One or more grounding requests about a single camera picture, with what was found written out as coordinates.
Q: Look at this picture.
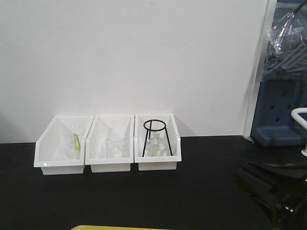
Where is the white storage bin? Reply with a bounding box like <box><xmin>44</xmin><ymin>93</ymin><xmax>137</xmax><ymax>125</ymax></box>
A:
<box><xmin>85</xmin><ymin>115</ymin><xmax>134</xmax><ymax>173</ymax></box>
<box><xmin>134</xmin><ymin>114</ymin><xmax>182</xmax><ymax>171</ymax></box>
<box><xmin>34</xmin><ymin>115</ymin><xmax>94</xmax><ymax>175</ymax></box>

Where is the black wire tripod stand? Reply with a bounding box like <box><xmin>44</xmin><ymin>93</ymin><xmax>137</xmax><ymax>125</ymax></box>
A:
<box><xmin>142</xmin><ymin>119</ymin><xmax>174</xmax><ymax>157</ymax></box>

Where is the clear beaker in middle bin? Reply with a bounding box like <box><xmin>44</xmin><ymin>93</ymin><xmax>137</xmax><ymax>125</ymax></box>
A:
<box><xmin>101</xmin><ymin>138</ymin><xmax>123</xmax><ymax>159</ymax></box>

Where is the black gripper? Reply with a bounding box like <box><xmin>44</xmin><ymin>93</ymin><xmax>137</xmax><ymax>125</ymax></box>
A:
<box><xmin>235</xmin><ymin>161</ymin><xmax>307</xmax><ymax>230</ymax></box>

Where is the grey blue drying rack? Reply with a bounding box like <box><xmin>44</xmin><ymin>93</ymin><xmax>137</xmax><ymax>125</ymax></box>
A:
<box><xmin>250</xmin><ymin>2</ymin><xmax>307</xmax><ymax>146</ymax></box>

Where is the yellow tray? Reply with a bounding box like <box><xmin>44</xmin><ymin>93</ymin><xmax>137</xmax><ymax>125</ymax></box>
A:
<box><xmin>71</xmin><ymin>225</ymin><xmax>161</xmax><ymax>230</ymax></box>

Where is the white storage bin left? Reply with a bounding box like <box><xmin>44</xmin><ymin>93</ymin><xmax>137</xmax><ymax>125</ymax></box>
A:
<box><xmin>34</xmin><ymin>115</ymin><xmax>94</xmax><ymax>175</ymax></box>

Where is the clear plastic bag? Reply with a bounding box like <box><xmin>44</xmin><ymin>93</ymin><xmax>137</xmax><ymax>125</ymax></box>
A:
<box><xmin>261</xmin><ymin>0</ymin><xmax>307</xmax><ymax>81</ymax></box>

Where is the white faucet pipe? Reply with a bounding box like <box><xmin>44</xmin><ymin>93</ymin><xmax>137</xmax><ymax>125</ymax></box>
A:
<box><xmin>290</xmin><ymin>107</ymin><xmax>307</xmax><ymax>156</ymax></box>

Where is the clear beaker with green stick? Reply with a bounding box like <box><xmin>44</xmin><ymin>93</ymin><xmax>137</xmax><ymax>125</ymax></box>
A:
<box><xmin>63</xmin><ymin>126</ymin><xmax>85</xmax><ymax>159</ymax></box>

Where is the clear flask in right bin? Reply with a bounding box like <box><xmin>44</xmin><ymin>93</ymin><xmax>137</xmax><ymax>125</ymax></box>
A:
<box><xmin>145</xmin><ymin>132</ymin><xmax>166</xmax><ymax>157</ymax></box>

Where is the white storage bin middle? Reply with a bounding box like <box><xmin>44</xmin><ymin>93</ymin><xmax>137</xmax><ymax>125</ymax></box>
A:
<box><xmin>85</xmin><ymin>115</ymin><xmax>134</xmax><ymax>173</ymax></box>

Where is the white storage bin right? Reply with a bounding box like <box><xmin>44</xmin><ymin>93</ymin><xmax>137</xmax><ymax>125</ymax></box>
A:
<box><xmin>134</xmin><ymin>114</ymin><xmax>182</xmax><ymax>171</ymax></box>

